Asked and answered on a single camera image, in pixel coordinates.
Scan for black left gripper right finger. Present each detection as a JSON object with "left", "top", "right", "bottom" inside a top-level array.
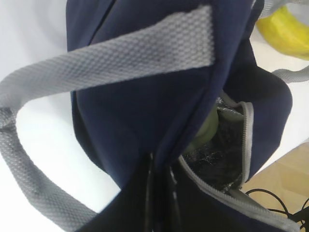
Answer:
[{"left": 156, "top": 164, "right": 193, "bottom": 232}]

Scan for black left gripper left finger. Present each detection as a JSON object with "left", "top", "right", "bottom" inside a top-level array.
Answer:
[{"left": 79, "top": 154, "right": 154, "bottom": 232}]

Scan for green lidded food container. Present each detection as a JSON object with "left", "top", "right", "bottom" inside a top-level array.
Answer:
[{"left": 184, "top": 104, "right": 219, "bottom": 154}]

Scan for navy blue lunch bag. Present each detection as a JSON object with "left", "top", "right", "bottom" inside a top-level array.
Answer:
[{"left": 0, "top": 0, "right": 309, "bottom": 232}]

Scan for yellow banana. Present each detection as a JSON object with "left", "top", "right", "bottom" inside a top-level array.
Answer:
[{"left": 256, "top": 6, "right": 309, "bottom": 60}]

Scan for black floor cables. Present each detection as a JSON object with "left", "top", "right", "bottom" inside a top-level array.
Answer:
[{"left": 243, "top": 188, "right": 309, "bottom": 232}]

